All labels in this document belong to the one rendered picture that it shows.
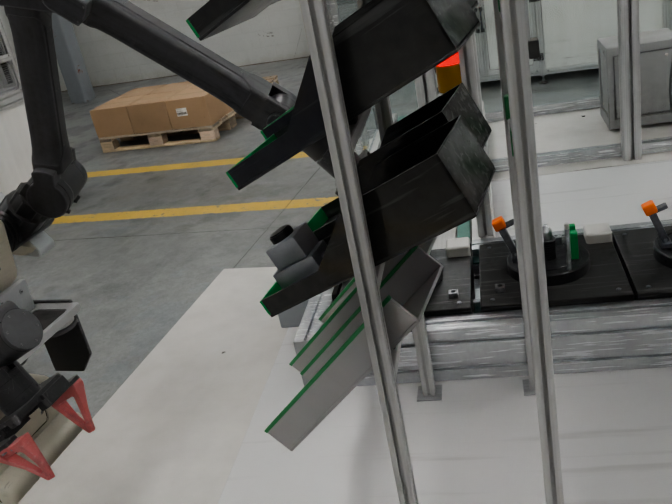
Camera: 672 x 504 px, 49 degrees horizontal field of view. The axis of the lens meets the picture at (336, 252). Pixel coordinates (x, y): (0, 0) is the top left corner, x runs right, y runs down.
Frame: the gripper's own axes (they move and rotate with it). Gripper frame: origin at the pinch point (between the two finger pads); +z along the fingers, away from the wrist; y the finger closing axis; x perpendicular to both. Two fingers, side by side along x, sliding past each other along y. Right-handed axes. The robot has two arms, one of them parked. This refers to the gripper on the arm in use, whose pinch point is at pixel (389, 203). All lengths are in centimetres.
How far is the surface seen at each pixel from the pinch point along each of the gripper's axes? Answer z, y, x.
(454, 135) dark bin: -11, -45, -27
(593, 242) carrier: 33.4, 6.2, -17.8
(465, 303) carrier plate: 18.7, -11.4, 0.4
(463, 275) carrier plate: 18.7, -1.2, 0.7
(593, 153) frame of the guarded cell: 49, 80, -20
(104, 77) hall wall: -222, 879, 461
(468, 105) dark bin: -8.3, -27.5, -26.9
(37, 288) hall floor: -59, 219, 258
